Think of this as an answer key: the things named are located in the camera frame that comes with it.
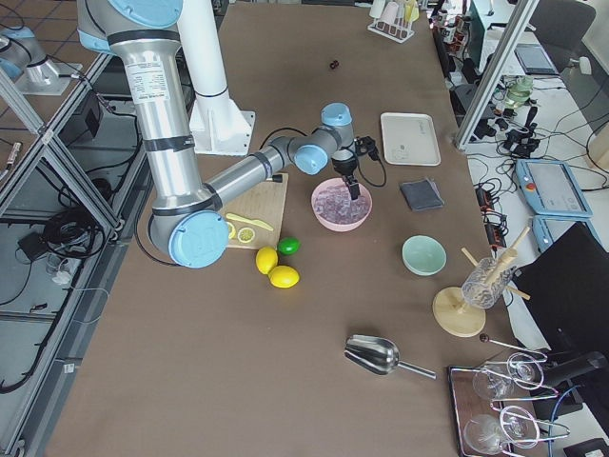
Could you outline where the upper lemon slice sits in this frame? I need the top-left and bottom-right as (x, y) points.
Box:
(237, 227), (256, 244)

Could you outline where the steel ice scoop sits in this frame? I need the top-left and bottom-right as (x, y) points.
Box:
(344, 334), (437, 379)

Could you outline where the white wire cup rack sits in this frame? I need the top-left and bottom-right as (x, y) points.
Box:
(367, 0), (420, 44)

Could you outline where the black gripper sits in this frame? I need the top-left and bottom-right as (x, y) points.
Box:
(331, 149), (361, 201)

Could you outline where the textured glass on stand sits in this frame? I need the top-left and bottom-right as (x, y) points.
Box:
(462, 258), (516, 309)

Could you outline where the pile of ice cubes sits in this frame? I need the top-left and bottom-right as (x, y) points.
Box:
(313, 185), (371, 225)

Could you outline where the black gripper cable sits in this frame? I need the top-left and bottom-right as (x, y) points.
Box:
(354, 142), (387, 189)

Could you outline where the wooden cup tree stand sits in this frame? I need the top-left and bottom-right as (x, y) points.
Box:
(432, 227), (530, 337)

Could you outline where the whole yellow lemon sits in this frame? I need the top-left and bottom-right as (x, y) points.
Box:
(255, 246), (279, 275)

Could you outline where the cream rabbit tray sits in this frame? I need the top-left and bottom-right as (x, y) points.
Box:
(381, 112), (442, 167)

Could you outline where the pink bowl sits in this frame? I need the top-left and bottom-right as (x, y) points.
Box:
(311, 178), (372, 232)

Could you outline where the mint green bowl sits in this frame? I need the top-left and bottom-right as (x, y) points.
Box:
(402, 235), (447, 276)

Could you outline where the aluminium frame post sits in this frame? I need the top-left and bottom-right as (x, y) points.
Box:
(454, 0), (539, 152)

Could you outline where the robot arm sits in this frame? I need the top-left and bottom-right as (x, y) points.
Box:
(77, 1), (355, 268)
(1, 27), (72, 96)

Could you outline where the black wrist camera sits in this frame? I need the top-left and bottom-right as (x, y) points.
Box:
(355, 136), (380, 161)

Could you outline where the blue teach pendant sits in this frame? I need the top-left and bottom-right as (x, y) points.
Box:
(532, 215), (595, 253)
(515, 159), (593, 218)

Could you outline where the wine glass rack tray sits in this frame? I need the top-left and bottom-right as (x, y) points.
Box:
(447, 352), (570, 456)

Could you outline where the green lime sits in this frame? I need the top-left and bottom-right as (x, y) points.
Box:
(277, 237), (301, 255)

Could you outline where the wooden cutting board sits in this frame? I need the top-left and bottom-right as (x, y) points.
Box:
(220, 172), (288, 250)

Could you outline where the grey folded cloth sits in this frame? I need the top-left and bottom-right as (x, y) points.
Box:
(400, 178), (444, 211)

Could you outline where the yellow plastic knife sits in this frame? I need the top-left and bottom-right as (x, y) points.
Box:
(225, 212), (274, 231)

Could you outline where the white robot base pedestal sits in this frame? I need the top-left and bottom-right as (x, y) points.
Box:
(177, 0), (255, 156)

